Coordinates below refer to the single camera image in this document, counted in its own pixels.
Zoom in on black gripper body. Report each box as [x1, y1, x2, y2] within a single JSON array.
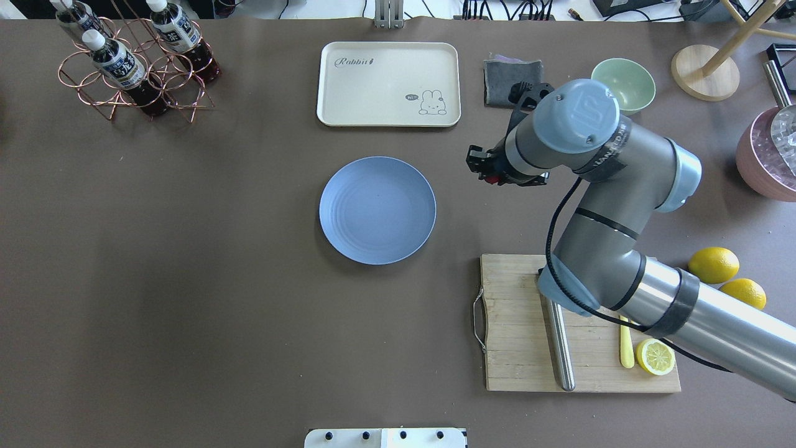
[[489, 148, 549, 187]]

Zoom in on blue plate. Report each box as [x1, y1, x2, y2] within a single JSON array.
[[318, 156, 436, 266]]

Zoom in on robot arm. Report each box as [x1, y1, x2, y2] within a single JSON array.
[[466, 79, 795, 402]]

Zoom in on dark grey folded cloth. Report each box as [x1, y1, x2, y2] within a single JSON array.
[[483, 54, 545, 108]]

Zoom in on cream rectangular tray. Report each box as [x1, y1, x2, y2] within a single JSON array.
[[316, 42, 461, 128]]

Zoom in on mint green bowl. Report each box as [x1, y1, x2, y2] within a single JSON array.
[[591, 58, 657, 116]]

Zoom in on wooden cutting board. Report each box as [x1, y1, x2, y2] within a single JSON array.
[[480, 253, 680, 394]]

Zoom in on knife on board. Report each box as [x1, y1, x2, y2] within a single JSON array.
[[546, 298, 576, 392]]

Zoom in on wooden cup tree stand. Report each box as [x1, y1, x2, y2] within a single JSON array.
[[670, 1, 795, 101]]

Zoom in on yellow plastic knife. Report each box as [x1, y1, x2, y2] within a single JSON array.
[[619, 315, 635, 369]]

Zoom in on yellow lemon left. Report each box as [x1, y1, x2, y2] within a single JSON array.
[[687, 246, 740, 284]]

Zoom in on lemon slice half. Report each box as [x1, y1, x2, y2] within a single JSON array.
[[635, 338, 676, 375]]

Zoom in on pink bowl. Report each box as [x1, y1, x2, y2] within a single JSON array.
[[734, 107, 795, 202]]

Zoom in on metal ice scoop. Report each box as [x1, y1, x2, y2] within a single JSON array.
[[764, 60, 795, 175]]

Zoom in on black mirror tray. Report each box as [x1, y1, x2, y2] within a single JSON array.
[[766, 43, 795, 95]]

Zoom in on sauce bottle middle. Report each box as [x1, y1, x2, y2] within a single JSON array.
[[147, 1, 221, 84]]

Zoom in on sauce bottle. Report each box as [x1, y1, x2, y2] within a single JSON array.
[[82, 29, 170, 117], [50, 0, 113, 47], [147, 1, 221, 84]]

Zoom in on sauce bottle front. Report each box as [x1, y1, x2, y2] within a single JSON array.
[[82, 29, 170, 117]]

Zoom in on sauce bottle back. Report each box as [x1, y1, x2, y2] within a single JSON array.
[[50, 0, 113, 47]]

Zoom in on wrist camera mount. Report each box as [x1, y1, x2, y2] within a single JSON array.
[[506, 82, 555, 134]]

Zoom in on aluminium frame post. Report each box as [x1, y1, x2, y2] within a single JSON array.
[[373, 0, 404, 29]]

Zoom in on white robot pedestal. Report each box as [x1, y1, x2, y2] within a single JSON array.
[[304, 426, 468, 447]]

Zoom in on copper wire bottle rack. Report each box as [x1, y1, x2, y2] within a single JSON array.
[[52, 1, 221, 122]]

